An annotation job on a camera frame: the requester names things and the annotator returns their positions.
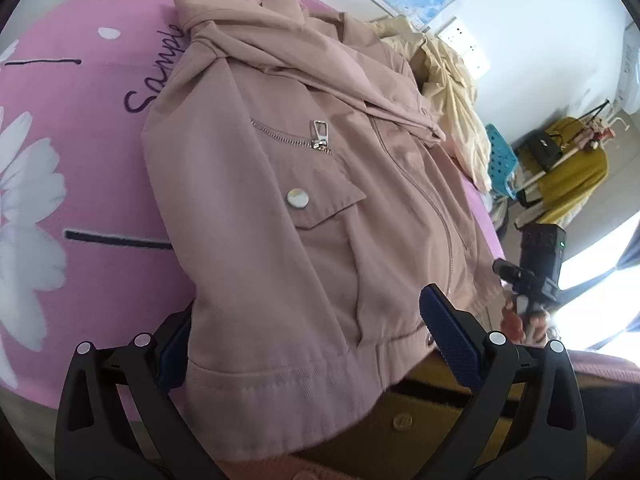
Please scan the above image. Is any pink jacket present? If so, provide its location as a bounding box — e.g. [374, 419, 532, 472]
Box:
[142, 0, 501, 462]

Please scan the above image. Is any black handbag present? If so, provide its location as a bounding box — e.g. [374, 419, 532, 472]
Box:
[525, 130, 563, 172]

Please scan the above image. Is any white air conditioner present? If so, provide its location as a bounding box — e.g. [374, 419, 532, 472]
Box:
[614, 23, 640, 115]

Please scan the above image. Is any person's right hand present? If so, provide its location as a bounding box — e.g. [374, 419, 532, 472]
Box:
[500, 294, 550, 348]

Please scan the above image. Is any white wall switch plate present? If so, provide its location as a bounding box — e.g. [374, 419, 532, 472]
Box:
[437, 18, 490, 78]

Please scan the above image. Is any mustard yellow hanging garment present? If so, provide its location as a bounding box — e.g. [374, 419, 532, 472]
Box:
[535, 148, 608, 228]

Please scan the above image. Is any cream beige garment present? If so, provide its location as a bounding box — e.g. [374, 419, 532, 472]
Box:
[369, 16, 491, 194]

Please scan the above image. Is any pink floral bed sheet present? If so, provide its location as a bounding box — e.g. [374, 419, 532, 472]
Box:
[0, 0, 507, 424]

